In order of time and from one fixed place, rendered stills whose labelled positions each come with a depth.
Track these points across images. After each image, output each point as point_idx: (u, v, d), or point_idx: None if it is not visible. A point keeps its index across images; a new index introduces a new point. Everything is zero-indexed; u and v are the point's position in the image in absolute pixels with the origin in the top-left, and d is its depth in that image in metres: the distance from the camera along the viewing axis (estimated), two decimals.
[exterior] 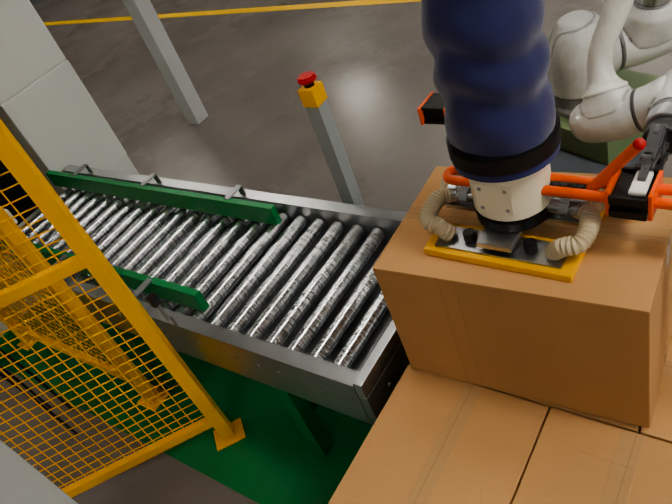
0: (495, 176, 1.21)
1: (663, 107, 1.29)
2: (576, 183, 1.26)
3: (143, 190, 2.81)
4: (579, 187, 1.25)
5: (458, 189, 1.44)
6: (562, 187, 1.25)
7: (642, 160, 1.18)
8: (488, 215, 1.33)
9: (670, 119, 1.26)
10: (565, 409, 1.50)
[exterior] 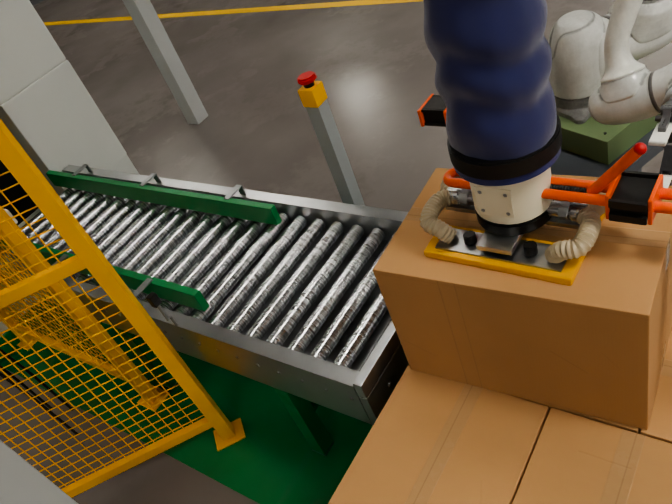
0: (496, 179, 1.22)
1: None
2: (577, 187, 1.26)
3: (143, 190, 2.81)
4: (579, 191, 1.25)
5: (458, 191, 1.45)
6: (562, 191, 1.26)
7: (662, 112, 1.22)
8: (488, 218, 1.34)
9: None
10: (565, 409, 1.50)
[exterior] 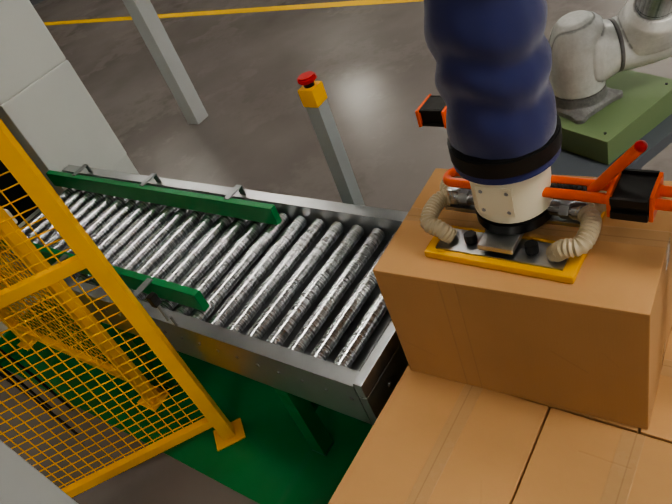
0: (497, 179, 1.22)
1: None
2: (577, 185, 1.26)
3: (143, 190, 2.81)
4: (580, 189, 1.25)
5: (458, 191, 1.45)
6: (563, 189, 1.26)
7: None
8: (489, 217, 1.34)
9: None
10: (565, 409, 1.50)
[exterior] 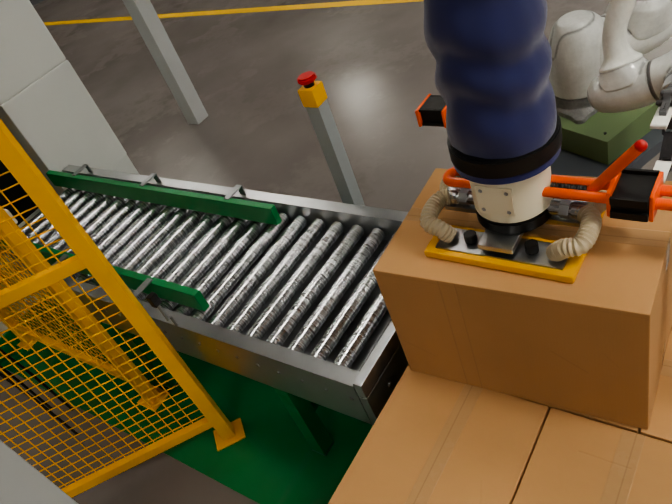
0: (497, 178, 1.21)
1: None
2: (577, 185, 1.26)
3: (143, 190, 2.81)
4: (580, 189, 1.25)
5: (458, 191, 1.44)
6: (563, 189, 1.26)
7: (663, 96, 1.25)
8: (489, 217, 1.34)
9: None
10: (565, 409, 1.50)
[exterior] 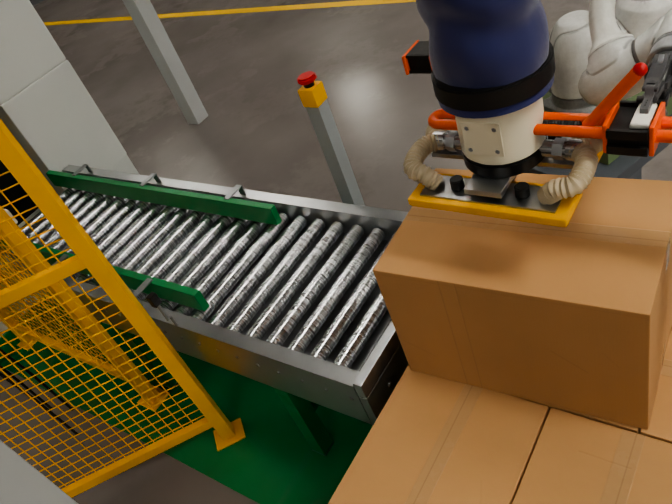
0: (484, 110, 1.12)
1: (667, 40, 1.19)
2: (571, 120, 1.16)
3: (143, 190, 2.81)
4: (574, 125, 1.15)
5: (445, 135, 1.35)
6: (556, 125, 1.16)
7: (645, 91, 1.09)
8: (476, 159, 1.24)
9: None
10: (565, 409, 1.50)
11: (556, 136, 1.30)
